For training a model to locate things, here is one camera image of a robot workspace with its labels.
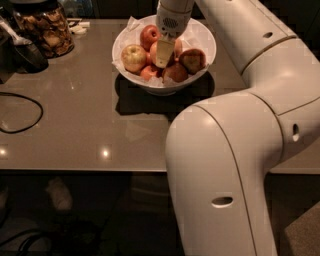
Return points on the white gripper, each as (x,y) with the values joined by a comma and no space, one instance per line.
(170,23)

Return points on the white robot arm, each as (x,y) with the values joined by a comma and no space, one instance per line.
(219,150)

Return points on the red apple top back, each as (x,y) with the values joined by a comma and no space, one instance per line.
(148,36)

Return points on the white ceramic bowl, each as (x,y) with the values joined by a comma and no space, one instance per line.
(166,88)

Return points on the yellow green apple left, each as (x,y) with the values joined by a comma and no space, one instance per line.
(133,58)

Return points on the red yellow apple right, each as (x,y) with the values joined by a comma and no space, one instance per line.
(193,60)

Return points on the white objects on table rear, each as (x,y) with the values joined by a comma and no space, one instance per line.
(78,27)

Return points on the glass jar of dried chips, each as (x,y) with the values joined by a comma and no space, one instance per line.
(44,21)

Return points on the black round appliance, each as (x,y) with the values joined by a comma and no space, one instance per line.
(26,55)

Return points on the white shoe under table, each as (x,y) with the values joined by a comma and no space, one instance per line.
(59,194)

